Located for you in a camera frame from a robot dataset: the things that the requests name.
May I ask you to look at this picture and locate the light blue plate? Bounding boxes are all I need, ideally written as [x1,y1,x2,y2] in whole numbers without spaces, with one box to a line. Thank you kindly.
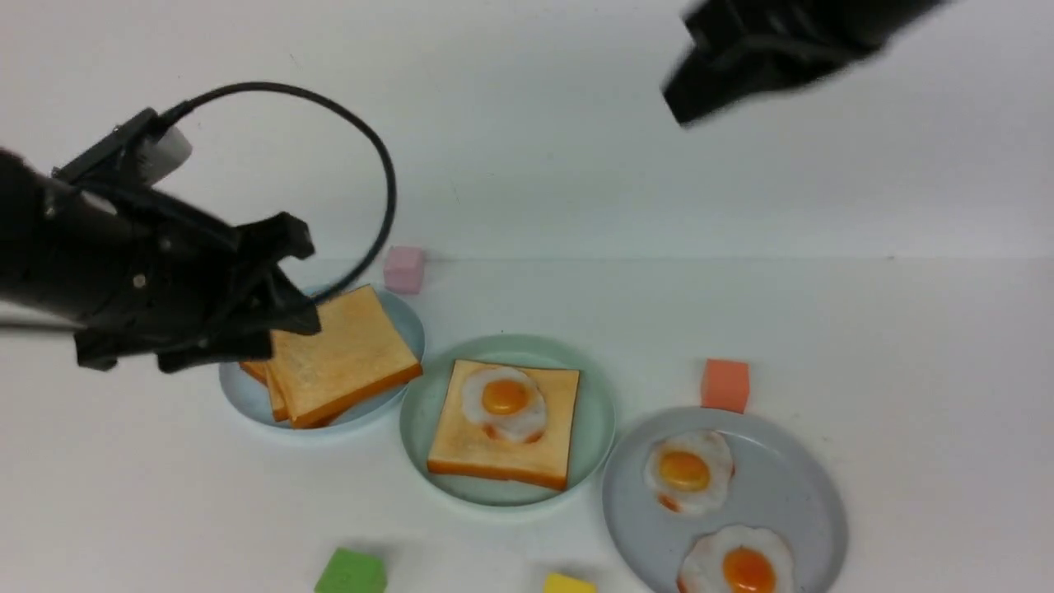
[218,288,427,436]

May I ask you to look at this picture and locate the orange cube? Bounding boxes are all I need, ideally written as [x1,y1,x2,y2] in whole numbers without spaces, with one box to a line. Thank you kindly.
[701,359,752,414]

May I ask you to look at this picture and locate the fried egg middle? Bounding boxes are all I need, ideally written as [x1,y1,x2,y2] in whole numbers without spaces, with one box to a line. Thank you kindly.
[643,429,735,516]

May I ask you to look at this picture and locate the pink cube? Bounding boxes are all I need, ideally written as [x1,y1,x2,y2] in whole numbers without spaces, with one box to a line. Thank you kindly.
[383,246,427,294]

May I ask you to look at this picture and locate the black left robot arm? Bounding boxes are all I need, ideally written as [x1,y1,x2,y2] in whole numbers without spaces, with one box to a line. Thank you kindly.
[1,152,321,374]

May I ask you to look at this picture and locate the fried egg bottom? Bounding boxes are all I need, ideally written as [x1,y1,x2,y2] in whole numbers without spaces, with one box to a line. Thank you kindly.
[675,525,797,592]

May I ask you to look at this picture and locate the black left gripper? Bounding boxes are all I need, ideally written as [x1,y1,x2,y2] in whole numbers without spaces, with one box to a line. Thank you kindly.
[48,179,321,374]

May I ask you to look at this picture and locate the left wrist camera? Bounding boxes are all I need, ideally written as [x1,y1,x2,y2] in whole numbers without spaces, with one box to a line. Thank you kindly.
[50,108,193,185]

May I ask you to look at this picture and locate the grey plate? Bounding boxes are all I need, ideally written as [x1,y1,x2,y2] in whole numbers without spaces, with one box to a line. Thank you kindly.
[601,408,848,592]

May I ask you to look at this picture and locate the green cube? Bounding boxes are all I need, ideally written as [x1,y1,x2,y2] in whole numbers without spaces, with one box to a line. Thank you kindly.
[314,548,388,593]

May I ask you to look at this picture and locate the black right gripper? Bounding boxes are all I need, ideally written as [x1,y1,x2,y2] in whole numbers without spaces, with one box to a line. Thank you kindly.
[663,1,882,127]

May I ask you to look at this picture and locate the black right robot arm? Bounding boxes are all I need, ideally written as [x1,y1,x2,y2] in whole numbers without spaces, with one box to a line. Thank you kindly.
[252,1,940,259]

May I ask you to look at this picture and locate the yellow cube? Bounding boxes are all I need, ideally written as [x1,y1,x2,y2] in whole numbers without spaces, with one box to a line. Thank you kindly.
[543,572,596,593]

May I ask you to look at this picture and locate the fried egg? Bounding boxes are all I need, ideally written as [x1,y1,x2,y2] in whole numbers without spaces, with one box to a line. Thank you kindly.
[643,429,735,516]
[458,367,548,444]
[675,525,797,592]

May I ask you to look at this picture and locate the pale green plate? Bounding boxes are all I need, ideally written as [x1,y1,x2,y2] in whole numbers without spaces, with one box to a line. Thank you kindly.
[399,334,618,513]

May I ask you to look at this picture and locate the fried egg top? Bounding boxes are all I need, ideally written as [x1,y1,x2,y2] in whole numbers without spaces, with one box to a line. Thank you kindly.
[458,367,548,444]

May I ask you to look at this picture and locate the black camera cable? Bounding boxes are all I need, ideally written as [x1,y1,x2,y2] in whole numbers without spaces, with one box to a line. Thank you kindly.
[156,82,398,301]

